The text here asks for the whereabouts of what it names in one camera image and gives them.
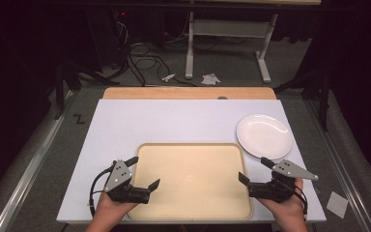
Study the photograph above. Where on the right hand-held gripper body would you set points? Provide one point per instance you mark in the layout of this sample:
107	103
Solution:
270	190

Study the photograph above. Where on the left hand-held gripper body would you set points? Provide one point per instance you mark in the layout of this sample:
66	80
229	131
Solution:
119	175

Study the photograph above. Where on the person's right hand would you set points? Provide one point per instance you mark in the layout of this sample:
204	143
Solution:
288	211

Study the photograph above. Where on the person's left hand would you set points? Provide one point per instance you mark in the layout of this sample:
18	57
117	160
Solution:
111	209

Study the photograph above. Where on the white round plate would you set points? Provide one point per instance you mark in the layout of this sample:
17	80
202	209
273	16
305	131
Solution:
264	136

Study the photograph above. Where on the beige plastic tray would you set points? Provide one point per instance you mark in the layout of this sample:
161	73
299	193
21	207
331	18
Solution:
190	180

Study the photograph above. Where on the white table cover board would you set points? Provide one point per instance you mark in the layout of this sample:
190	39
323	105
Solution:
174	122

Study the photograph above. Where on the white paper sheet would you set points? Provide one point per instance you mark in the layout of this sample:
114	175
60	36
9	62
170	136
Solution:
337	205

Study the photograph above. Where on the small grey round cap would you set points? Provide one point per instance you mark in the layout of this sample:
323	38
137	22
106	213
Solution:
222	97

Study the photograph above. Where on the wooden table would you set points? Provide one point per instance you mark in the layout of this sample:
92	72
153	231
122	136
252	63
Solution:
174	92

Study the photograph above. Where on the black metal stand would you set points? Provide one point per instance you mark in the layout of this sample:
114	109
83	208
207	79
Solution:
324	96
59	93

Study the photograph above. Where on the crumpled white paper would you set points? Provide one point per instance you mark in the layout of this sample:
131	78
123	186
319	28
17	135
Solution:
210	79

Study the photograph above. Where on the dark computer tower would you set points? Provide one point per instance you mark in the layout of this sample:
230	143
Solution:
119	35

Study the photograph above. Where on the aluminium floor rail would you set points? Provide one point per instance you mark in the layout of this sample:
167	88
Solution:
341	167
29	175

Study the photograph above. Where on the white metal desk frame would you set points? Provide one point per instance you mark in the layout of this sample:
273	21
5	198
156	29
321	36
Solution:
228	28

